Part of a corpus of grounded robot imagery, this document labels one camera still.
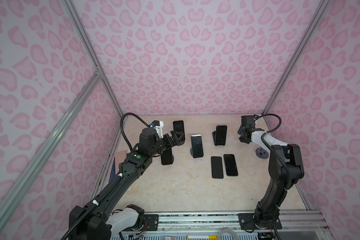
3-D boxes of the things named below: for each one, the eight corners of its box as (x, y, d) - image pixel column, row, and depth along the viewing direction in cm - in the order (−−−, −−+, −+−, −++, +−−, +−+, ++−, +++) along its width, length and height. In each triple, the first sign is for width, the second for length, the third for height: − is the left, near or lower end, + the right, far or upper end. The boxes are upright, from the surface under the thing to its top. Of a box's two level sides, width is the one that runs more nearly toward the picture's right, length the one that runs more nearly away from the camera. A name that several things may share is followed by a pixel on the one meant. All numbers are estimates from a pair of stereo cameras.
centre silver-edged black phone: (193, 158, 98) (193, 150, 90) (191, 143, 105) (191, 134, 97) (202, 157, 98) (203, 149, 90) (199, 142, 105) (200, 134, 98)
